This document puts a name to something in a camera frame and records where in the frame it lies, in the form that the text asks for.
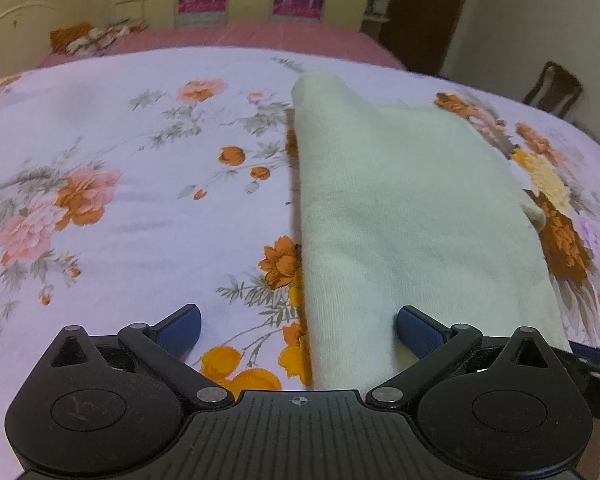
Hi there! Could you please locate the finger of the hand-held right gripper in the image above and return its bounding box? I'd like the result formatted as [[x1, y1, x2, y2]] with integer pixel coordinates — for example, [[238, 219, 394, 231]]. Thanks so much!
[[555, 342, 600, 378]]

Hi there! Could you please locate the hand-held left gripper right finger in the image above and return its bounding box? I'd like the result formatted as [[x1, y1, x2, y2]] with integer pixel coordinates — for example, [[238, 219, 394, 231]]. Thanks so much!
[[367, 305, 563, 411]]

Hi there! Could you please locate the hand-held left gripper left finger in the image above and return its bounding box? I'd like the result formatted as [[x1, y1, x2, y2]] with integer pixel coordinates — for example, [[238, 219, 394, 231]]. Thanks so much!
[[30, 304, 234, 411]]

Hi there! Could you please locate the white towel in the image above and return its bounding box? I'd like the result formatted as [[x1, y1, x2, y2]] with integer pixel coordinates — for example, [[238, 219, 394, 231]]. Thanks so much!
[[285, 71, 572, 392]]

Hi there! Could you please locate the lavender floral blanket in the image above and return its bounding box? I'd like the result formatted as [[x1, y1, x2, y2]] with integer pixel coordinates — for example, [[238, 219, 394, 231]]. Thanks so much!
[[0, 47, 600, 466]]

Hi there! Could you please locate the pink bedspread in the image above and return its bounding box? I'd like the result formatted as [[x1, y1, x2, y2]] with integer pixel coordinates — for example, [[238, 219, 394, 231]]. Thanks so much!
[[39, 25, 407, 70]]

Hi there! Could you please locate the orange patterned pillow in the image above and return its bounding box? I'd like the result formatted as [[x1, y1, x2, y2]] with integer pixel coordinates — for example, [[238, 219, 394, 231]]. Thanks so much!
[[49, 19, 148, 57]]

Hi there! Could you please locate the dark brown door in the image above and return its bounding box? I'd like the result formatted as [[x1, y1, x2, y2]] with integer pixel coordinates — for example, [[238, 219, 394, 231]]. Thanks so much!
[[384, 0, 477, 75]]

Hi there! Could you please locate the cream curved headboard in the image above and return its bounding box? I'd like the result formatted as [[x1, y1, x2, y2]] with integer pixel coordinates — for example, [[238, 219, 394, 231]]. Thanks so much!
[[0, 0, 102, 82]]

